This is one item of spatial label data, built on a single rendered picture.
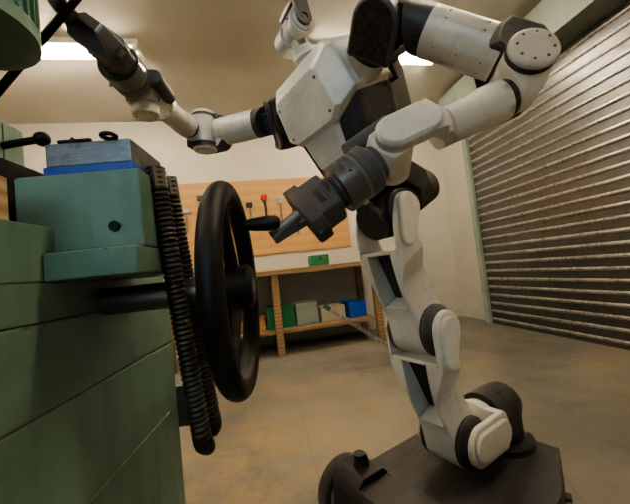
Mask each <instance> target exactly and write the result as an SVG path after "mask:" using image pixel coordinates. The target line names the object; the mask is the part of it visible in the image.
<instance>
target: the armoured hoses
mask: <svg viewBox="0 0 630 504"><path fill-rule="evenodd" d="M165 169H166V168H164V167H163V166H150V167H146V168H144V172H145V173H146V174H148V175H149V176H150V179H151V186H152V191H153V192H152V195H153V201H154V203H153V205H154V207H155V208H154V211H155V217H156V219H155V221H156V227H157V233H158V235H157V237H158V238H159V239H158V243H159V246H158V247H159V249H160V251H159V252H160V254H161V256H160V258H161V259H162V261H161V263H162V264H163V265H162V269H163V272H162V273H163V274H164V277H163V278H164V279H165V282H164V284H166V287H165V289H166V290H167V292H166V294H167V295H168V296H167V299H168V300H169V301H168V304H169V305H170V306H169V308H168V309H169V310H171V311H170V313H169V314H170V315H172V316H171V318H170V319H171V320H172V323H171V324H172V325H173V328H172V329H173V330H174V333H173V335H175V338H174V340H175V341H176V343H175V345H176V346H177V347H176V350H177V351H178V352H177V355H178V356H179V357H178V359H177V360H178V361H179V364H178V365H179V366H180V369H179V370H180V371H181V374H180V375H181V376H182V379H181V380H182V382H183V383H182V386H183V387H184V388H183V391H184V392H185V393H184V396H185V397H186V398H185V401H186V407H187V410H186V411H187V412H188V415H187V416H188V417H189V420H188V421H189V422H190V425H189V426H190V428H191V429H190V432H191V433H192V434H191V437H192V442H193V446H194V449H195V451H196V452H197V453H199V454H201V455H208V456H209V455H210V454H211V453H213V451H214V450H215V445H216V444H215V440H214V439H213V437H214V436H216V435H217V434H218V433H219V432H220V429H221V425H222V420H221V414H220V410H219V406H218V403H219V402H218V401H217V399H218V398H217V397H216V395H217V393H216V392H215V391H216V389H215V388H214V387H215V384H214V380H213V378H212V375H211V372H210V370H209V366H208V363H207V359H206V356H205V351H204V347H203V342H202V337H201V332H200V326H199V320H198V312H197V305H193V306H189V303H188V302H187V301H188V300H189V299H188V298H187V295H188V294H187V293H186V290H187V289H186V288H185V286H186V284H185V283H184V281H185V280H188V279H195V278H194V272H193V270H194V268H192V266H193V264H192V263H191V262H192V259H191V256H192V255H191V254H189V253H190V252H191V251H190V250H189V247H190V246H189V245H188V243H189V241H188V240H187V239H188V236H186V234H187V232H186V231H185V230H186V227H185V224H186V223H185V222H183V221H184V220H185V219H184V218H183V216H184V214H183V213H182V211H183V209H182V208H181V207H182V204H180V202H181V200H180V199H179V198H180V195H179V194H180V193H179V192H180V191H179V186H178V182H177V177H176V176H167V175H166V174H167V173H166V170H165Z"/></svg>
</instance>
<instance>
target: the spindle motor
mask: <svg viewBox="0 0 630 504"><path fill-rule="evenodd" d="M41 58H42V43H41V30H40V15H39V0H0V71H16V70H23V69H28V68H31V67H33V66H35V65H36V64H37V63H38V62H40V60H41Z"/></svg>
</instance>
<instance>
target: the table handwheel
mask: <svg viewBox="0 0 630 504"><path fill-rule="evenodd" d="M244 220H247V218H246V215H245V211H244V208H243V205H242V202H241V199H240V197H239V195H238V193H237V191H236V189H235V188H234V187H233V186H232V185H231V184H230V183H228V182H227V181H223V180H217V181H215V182H212V183H211V184H210V185H209V186H208V187H207V188H206V189H205V191H204V193H203V195H202V198H201V200H200V204H199V208H198V213H197V219H196V227H195V241H194V278H195V279H188V280H185V281H184V283H185V284H186V286H185V288H186V289H187V290H186V293H187V294H188V295H187V298H188V299H189V300H188V301H187V302H188V303H189V306H193V305H197V312H198V320H199V326H200V332H201V337H202V342H203V347H204V351H205V356H206V359H207V363H208V366H209V370H210V372H211V375H212V378H213V380H214V382H215V385H216V386H217V388H218V390H219V391H220V393H221V394H222V395H223V397H225V398H226V399H227V400H229V401H231V402H235V403H239V402H242V401H244V400H246V399H247V398H248V397H249V396H250V395H251V394H252V392H253V390H254V387H255V384H256V380H257V374H258V366H259V353H260V320H259V301H258V288H257V278H256V269H255V262H254V255H253V248H252V242H251V237H250V232H249V231H245V230H244V224H243V221H244ZM231 229H232V231H231ZM232 233H233V237H234V241H235V246H236V251H237V256H236V251H235V247H234V242H233V237H232ZM237 257H238V261H237ZM238 263H239V265H238ZM224 265H225V267H224ZM165 287H166V284H164V282H160V283H151V284H142V285H133V286H123V287H114V288H105V289H101V290H100V291H99V293H98V295H97V298H96V306H97V309H98V311H99V313H100V314H102V315H104V316H106V315H114V314H123V313H132V312H140V311H149V310H158V309H167V308H169V306H170V305H169V304H168V301H169V300H168V299H167V296H168V295H167V294H166V292H167V290H166V289H165ZM242 309H243V344H242V355H241V346H240V338H241V317H242Z"/></svg>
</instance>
